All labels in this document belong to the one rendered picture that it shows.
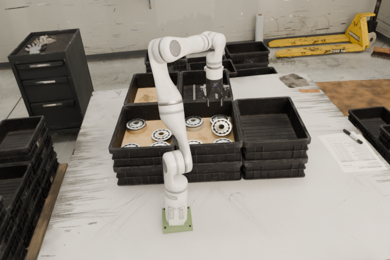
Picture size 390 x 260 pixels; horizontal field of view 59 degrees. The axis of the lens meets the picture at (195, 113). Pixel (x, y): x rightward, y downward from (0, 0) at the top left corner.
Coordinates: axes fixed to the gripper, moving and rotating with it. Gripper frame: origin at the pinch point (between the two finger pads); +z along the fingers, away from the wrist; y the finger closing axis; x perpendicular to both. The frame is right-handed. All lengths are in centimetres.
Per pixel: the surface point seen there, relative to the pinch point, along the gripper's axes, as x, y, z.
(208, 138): -3.4, -3.8, 18.6
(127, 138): -1.2, -45.0, 19.1
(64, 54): 112, -115, 17
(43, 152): 45, -119, 62
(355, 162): -11, 69, 31
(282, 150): -20.5, 29.5, 13.9
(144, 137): -0.3, -36.2, 19.0
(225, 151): -20.9, 3.8, 13.3
